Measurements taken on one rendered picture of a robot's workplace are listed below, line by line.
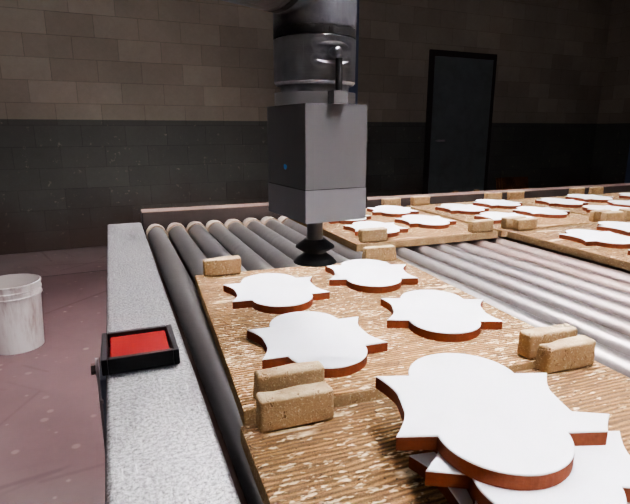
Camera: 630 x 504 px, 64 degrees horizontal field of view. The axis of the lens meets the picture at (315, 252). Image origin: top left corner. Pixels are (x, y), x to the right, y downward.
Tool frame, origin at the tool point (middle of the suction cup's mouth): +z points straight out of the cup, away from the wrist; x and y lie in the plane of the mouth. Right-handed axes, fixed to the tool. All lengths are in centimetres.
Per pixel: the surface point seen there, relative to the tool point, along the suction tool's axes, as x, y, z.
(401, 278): -20.9, 12.8, 8.1
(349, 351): -1.1, -5.0, 8.0
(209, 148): -134, 497, 6
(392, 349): -6.5, -4.7, 9.0
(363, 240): -31, 39, 8
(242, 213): -24, 87, 9
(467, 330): -15.0, -6.4, 8.0
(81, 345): 16, 245, 103
